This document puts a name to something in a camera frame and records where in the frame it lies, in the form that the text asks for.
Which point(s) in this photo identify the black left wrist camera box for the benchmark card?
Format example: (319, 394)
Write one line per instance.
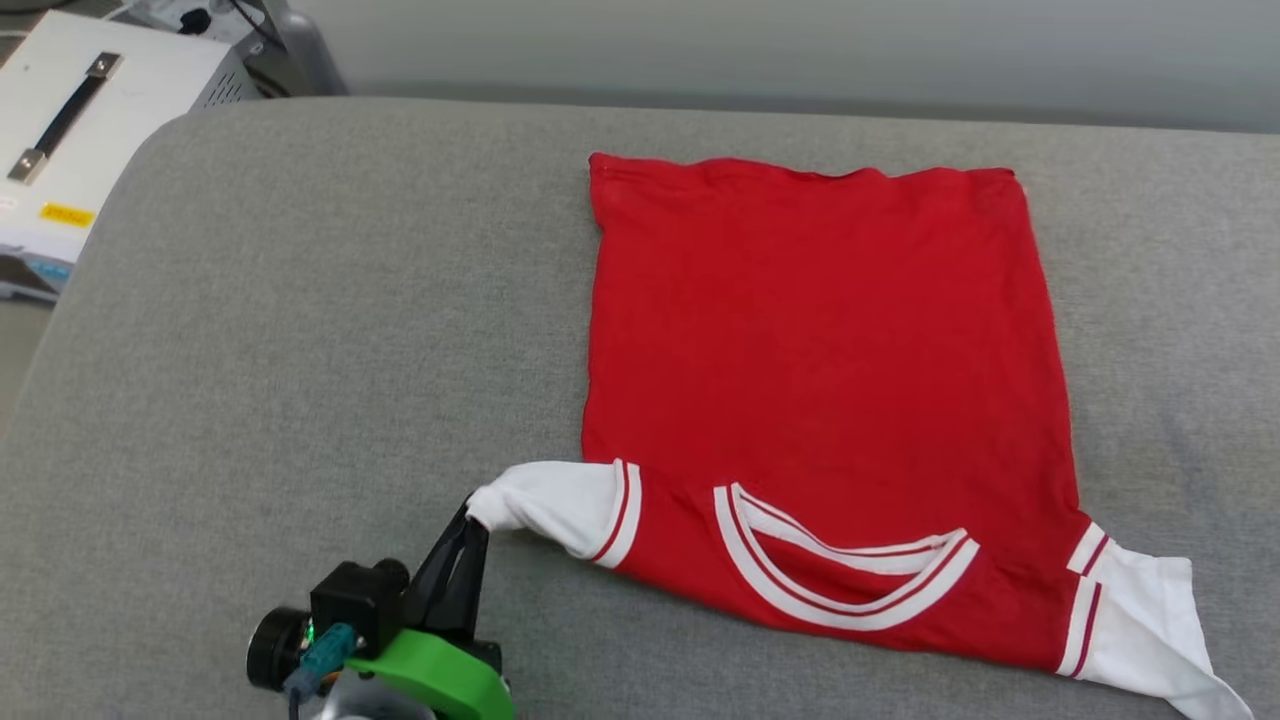
(355, 600)

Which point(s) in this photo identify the device with blue panel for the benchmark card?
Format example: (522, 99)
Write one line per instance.
(30, 275)

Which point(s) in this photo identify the yellow label sticker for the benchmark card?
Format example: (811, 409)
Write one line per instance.
(67, 214)

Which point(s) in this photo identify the white power strip with plugs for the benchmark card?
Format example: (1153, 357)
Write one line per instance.
(155, 18)

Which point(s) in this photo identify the black power plug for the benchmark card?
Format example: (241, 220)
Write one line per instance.
(194, 20)

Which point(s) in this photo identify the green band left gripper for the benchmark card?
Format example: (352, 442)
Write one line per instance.
(440, 670)

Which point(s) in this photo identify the white metal equipment box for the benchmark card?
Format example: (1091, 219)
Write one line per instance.
(130, 130)

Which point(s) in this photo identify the red and white jersey shirt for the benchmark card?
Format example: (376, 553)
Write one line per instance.
(820, 330)

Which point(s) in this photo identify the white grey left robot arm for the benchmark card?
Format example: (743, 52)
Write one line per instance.
(360, 708)

